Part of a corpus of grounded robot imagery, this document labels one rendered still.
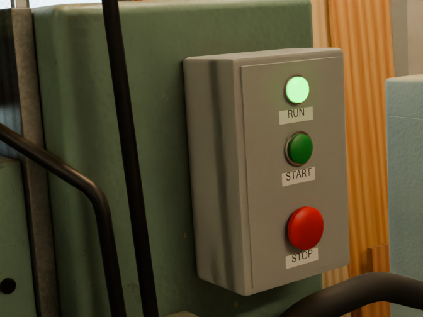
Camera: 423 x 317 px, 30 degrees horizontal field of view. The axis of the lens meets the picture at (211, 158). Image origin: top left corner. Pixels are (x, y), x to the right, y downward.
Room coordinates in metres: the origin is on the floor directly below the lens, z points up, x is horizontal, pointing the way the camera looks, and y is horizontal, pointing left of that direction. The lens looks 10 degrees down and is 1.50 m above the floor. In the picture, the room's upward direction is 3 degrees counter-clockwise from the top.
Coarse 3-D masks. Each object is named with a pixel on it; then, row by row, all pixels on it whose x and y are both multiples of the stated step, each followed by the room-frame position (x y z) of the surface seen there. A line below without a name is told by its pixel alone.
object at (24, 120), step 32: (0, 32) 0.54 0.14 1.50; (32, 32) 0.53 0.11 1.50; (0, 64) 0.54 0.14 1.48; (32, 64) 0.53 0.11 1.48; (0, 96) 0.55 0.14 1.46; (32, 96) 0.52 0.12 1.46; (32, 128) 0.52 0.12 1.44; (32, 160) 0.52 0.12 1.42; (32, 192) 0.52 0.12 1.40; (32, 224) 0.52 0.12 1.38; (32, 256) 0.52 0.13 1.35
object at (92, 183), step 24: (120, 24) 0.48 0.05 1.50; (120, 48) 0.48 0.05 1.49; (120, 72) 0.48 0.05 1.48; (120, 96) 0.48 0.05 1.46; (120, 120) 0.48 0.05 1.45; (24, 144) 0.51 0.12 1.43; (120, 144) 0.48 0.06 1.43; (48, 168) 0.50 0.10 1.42; (72, 168) 0.50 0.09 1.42; (96, 192) 0.49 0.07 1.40; (96, 216) 0.49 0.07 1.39; (144, 216) 0.48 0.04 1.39; (144, 240) 0.48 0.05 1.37; (144, 264) 0.48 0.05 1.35; (120, 288) 0.49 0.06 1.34; (144, 288) 0.48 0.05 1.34; (120, 312) 0.48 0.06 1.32; (144, 312) 0.48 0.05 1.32
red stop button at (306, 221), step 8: (304, 208) 0.52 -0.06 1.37; (312, 208) 0.53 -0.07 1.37; (296, 216) 0.52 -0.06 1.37; (304, 216) 0.52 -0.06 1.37; (312, 216) 0.52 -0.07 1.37; (320, 216) 0.53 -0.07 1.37; (288, 224) 0.52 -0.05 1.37; (296, 224) 0.52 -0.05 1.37; (304, 224) 0.52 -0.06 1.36; (312, 224) 0.52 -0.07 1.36; (320, 224) 0.53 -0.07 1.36; (288, 232) 0.52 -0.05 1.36; (296, 232) 0.51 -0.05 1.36; (304, 232) 0.52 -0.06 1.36; (312, 232) 0.52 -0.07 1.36; (320, 232) 0.53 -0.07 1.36; (296, 240) 0.52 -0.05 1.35; (304, 240) 0.52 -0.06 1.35; (312, 240) 0.52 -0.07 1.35; (304, 248) 0.52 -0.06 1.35
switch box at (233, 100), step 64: (192, 64) 0.54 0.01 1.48; (256, 64) 0.51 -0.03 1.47; (320, 64) 0.54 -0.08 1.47; (192, 128) 0.54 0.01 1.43; (256, 128) 0.51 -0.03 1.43; (320, 128) 0.54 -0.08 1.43; (192, 192) 0.55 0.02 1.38; (256, 192) 0.51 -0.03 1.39; (320, 192) 0.54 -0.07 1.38; (256, 256) 0.51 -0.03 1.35; (320, 256) 0.54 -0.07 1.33
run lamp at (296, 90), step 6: (288, 78) 0.53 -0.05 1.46; (294, 78) 0.53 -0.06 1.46; (300, 78) 0.53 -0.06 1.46; (288, 84) 0.52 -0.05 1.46; (294, 84) 0.52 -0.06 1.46; (300, 84) 0.52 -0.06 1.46; (306, 84) 0.53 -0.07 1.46; (288, 90) 0.52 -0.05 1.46; (294, 90) 0.52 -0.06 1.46; (300, 90) 0.52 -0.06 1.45; (306, 90) 0.53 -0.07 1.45; (288, 96) 0.52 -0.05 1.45; (294, 96) 0.52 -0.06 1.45; (300, 96) 0.52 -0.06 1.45; (306, 96) 0.53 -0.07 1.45; (294, 102) 0.53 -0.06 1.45; (300, 102) 0.53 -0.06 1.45
